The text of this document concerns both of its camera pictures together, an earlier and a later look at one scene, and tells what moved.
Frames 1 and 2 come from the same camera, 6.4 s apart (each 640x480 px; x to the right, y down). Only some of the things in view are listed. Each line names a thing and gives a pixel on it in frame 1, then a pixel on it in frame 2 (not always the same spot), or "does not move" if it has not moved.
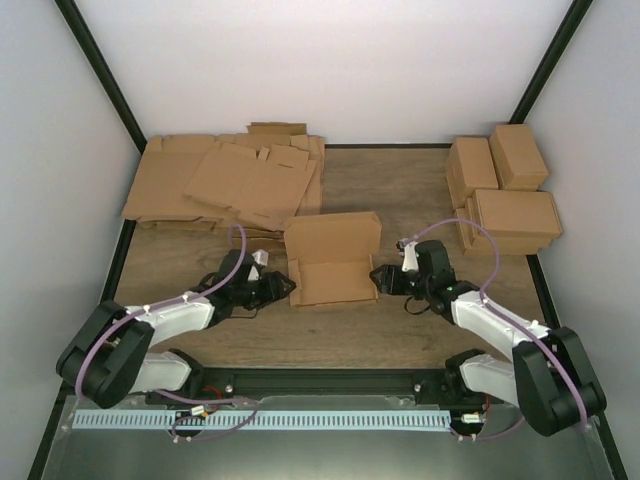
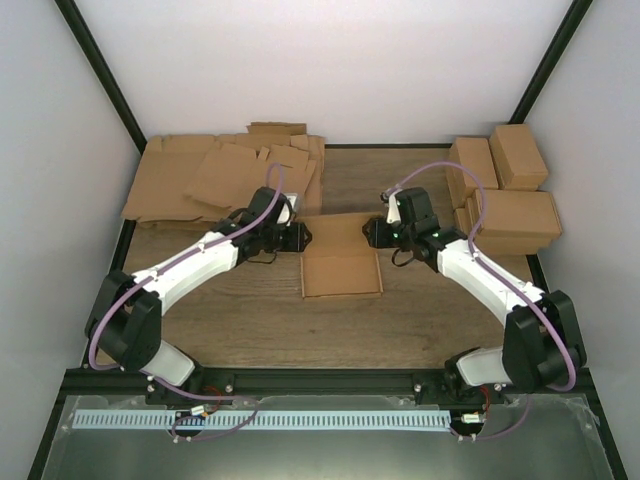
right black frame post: x=570 y=25 does not move
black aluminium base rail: x=211 y=386 does not move
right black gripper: x=390 y=282 → x=376 y=238
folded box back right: x=517 y=159 does not move
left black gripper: x=275 y=289 → x=296 y=243
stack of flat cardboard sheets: x=261 y=179 does not move
